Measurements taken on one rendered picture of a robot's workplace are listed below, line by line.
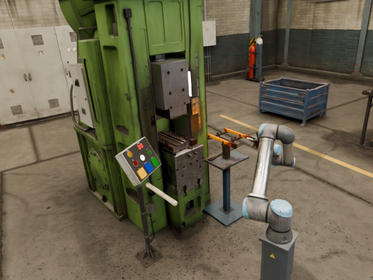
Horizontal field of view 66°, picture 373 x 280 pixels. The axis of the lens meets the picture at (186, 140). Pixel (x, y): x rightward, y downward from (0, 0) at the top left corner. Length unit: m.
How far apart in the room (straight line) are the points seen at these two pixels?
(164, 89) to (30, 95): 5.42
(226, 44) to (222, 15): 0.92
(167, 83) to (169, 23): 0.53
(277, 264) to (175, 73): 1.72
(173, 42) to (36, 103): 5.38
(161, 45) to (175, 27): 0.22
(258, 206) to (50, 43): 6.36
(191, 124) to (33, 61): 5.18
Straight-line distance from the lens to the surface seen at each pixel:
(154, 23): 2.63
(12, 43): 7.51
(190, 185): 3.00
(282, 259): 2.33
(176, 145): 2.77
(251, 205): 2.17
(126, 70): 2.49
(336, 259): 3.15
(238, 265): 2.91
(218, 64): 10.25
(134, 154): 2.32
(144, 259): 3.01
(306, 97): 5.96
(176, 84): 2.62
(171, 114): 2.64
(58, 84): 7.67
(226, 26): 10.36
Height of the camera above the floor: 2.12
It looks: 23 degrees down
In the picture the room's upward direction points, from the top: 4 degrees counter-clockwise
